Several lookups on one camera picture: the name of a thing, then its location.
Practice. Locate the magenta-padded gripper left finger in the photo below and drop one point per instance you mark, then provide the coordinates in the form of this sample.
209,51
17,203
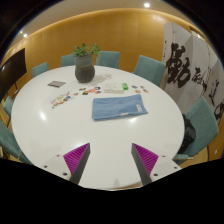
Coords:
77,158

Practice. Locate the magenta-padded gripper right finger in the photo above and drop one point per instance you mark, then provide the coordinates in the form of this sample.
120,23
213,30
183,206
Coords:
145,159

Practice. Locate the blue towel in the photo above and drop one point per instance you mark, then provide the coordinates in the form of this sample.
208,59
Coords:
116,106

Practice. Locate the colourful sticker sheet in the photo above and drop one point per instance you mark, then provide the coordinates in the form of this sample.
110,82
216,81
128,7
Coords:
60,99

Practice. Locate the small round sticker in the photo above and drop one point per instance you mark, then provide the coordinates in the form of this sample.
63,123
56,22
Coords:
134,87
145,90
137,91
141,87

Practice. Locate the small green box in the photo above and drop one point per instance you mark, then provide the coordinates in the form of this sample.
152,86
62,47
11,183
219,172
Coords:
125,86

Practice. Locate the grey flat card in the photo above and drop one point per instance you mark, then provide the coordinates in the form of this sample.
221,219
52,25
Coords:
56,84

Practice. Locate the white flat box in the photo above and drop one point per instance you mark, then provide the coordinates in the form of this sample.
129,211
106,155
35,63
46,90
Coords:
113,88

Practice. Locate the grey pot with green plant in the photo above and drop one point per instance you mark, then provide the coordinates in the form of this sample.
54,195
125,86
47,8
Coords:
84,68

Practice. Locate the teal chairs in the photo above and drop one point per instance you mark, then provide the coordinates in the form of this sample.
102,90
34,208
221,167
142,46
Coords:
150,68

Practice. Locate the white calligraphy folding screen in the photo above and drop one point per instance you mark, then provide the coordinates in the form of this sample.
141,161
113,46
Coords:
196,60

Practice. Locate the ceiling lights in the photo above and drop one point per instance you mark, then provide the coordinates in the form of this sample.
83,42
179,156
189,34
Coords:
146,5

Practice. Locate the black wall screen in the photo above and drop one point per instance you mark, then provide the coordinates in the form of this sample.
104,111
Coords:
12,70

